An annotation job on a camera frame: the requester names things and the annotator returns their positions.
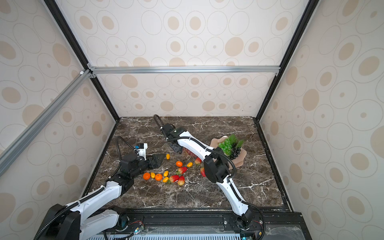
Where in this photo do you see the green fake grape bunch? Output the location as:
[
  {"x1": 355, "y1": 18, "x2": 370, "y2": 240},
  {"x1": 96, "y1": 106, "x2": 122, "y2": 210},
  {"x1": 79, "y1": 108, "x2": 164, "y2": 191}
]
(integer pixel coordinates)
[{"x1": 219, "y1": 135, "x2": 244, "y2": 157}]

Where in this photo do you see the black fake grape bunch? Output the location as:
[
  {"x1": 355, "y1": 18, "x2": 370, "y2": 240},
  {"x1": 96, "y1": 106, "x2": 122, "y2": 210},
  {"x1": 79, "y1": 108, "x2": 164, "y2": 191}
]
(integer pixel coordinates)
[{"x1": 229, "y1": 143, "x2": 241, "y2": 160}]

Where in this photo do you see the pink scalloped fruit bowl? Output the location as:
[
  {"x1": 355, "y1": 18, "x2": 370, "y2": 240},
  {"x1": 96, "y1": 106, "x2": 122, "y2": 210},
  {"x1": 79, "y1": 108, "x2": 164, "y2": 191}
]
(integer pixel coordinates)
[{"x1": 210, "y1": 135, "x2": 247, "y2": 167}]

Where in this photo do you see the red fake grape bunch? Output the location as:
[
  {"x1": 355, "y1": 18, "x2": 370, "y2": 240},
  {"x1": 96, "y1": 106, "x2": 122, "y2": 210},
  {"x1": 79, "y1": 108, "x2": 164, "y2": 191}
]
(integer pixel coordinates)
[{"x1": 184, "y1": 148, "x2": 197, "y2": 159}]

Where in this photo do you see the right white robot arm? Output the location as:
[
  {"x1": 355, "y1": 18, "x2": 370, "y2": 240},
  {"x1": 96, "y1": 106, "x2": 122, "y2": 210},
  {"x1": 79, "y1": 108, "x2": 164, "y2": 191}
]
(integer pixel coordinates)
[{"x1": 153, "y1": 115, "x2": 266, "y2": 237}]

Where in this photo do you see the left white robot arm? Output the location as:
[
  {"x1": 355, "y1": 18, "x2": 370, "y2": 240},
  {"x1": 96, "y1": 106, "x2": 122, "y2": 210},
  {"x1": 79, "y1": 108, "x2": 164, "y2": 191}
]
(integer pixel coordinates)
[{"x1": 34, "y1": 137, "x2": 167, "y2": 240}]

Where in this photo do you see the fake strawberry centre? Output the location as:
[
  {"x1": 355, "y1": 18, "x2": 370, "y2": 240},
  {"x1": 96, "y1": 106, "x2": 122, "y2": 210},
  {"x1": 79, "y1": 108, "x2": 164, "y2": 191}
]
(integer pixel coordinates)
[{"x1": 177, "y1": 167, "x2": 188, "y2": 176}]

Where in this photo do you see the fake strawberry by grapes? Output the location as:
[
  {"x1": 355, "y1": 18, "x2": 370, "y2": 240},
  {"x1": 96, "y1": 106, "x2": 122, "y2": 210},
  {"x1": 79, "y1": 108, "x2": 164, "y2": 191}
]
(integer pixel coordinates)
[{"x1": 195, "y1": 158, "x2": 202, "y2": 166}]

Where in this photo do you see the fake strawberry front left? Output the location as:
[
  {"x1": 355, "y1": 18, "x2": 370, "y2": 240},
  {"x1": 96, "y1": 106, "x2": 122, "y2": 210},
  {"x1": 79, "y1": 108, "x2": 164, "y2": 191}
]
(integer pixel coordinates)
[{"x1": 169, "y1": 175, "x2": 180, "y2": 183}]

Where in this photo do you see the fake peach strawberry front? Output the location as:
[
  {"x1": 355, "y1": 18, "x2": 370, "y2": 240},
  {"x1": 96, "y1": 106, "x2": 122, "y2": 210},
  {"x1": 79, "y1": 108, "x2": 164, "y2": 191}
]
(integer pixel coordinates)
[{"x1": 178, "y1": 176, "x2": 185, "y2": 186}]

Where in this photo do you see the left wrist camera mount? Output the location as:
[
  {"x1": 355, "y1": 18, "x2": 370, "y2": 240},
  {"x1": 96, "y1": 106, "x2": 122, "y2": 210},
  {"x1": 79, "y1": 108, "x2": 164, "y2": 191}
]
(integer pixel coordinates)
[{"x1": 135, "y1": 143, "x2": 148, "y2": 160}]

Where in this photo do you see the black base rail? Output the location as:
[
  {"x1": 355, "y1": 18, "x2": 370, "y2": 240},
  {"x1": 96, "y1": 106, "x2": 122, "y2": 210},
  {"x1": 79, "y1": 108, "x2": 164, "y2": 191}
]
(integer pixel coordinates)
[{"x1": 53, "y1": 209, "x2": 313, "y2": 240}]

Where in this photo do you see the horizontal aluminium frame bar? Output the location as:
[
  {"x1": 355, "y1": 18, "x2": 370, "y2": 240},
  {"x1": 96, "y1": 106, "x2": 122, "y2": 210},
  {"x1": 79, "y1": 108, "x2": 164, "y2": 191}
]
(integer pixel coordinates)
[{"x1": 91, "y1": 66, "x2": 280, "y2": 74}]

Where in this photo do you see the slanted aluminium frame bar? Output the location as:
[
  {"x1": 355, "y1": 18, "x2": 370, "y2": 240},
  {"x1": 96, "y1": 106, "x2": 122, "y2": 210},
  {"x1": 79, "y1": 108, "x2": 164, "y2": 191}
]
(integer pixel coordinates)
[{"x1": 1, "y1": 70, "x2": 91, "y2": 175}]

